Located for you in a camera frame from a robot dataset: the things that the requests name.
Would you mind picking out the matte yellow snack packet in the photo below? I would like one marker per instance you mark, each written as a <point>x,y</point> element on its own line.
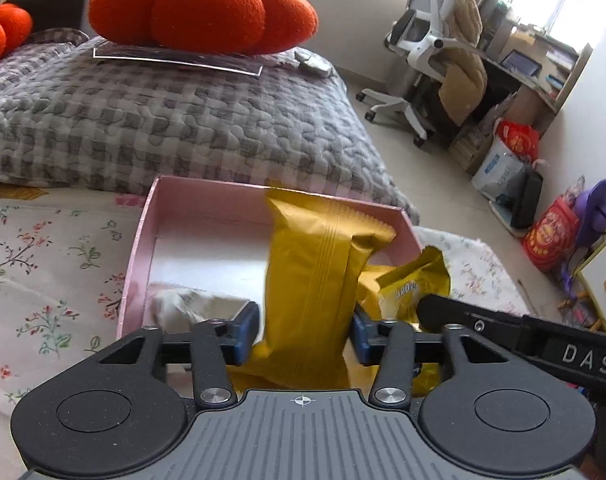
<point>308,280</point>

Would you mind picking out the large orange pumpkin cushion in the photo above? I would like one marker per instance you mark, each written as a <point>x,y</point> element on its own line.
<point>198,10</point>

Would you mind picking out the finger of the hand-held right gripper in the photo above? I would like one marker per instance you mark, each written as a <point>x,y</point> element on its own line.
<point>473,317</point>

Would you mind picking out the red gift bag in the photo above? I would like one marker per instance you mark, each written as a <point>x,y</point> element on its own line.
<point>520,140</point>

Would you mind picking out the grey checkered quilted blanket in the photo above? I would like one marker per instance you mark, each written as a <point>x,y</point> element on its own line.
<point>158,120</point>

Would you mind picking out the small orange pumpkin cushion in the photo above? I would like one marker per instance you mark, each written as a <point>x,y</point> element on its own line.
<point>3,35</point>

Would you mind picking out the shiny gold snack packet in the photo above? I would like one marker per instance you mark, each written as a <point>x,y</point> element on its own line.
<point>413,280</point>

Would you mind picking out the white office chair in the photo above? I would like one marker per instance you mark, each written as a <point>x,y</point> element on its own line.
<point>423,35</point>

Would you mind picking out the beige blanket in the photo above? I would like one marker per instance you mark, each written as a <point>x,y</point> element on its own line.
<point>465,75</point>

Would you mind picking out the pink cardboard box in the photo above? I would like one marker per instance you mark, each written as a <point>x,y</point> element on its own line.
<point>198,202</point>

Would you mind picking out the clear plastic sheet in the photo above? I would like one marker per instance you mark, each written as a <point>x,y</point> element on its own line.
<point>133,55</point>

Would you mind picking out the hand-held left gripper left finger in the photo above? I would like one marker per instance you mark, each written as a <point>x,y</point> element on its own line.
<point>243,334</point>

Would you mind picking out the floral bed sheet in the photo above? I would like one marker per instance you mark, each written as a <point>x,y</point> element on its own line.
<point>43,270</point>

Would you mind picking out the grey sofa back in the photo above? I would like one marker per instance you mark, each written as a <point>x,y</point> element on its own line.
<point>53,5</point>

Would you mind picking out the crinkled silvery white packet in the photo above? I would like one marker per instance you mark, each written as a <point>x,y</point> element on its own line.
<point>183,305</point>

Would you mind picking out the black bag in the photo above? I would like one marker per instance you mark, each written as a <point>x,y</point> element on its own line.
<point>527,200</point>

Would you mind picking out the white plastic bag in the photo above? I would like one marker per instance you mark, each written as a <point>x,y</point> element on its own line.
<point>498,170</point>

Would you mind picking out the small grey-green packet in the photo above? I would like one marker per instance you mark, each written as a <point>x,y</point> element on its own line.
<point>311,63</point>

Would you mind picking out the laptop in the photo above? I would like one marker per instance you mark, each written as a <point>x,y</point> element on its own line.
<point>520,64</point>

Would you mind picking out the wooden desk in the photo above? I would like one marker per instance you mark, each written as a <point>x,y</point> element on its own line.
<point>575,77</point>

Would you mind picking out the purple toy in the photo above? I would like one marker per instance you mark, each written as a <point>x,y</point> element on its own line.
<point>595,210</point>

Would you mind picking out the red printed shopping bag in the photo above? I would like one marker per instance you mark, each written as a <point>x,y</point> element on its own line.
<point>550,235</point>

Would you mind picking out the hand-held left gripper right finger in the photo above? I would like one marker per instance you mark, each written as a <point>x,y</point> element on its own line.
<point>363,338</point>

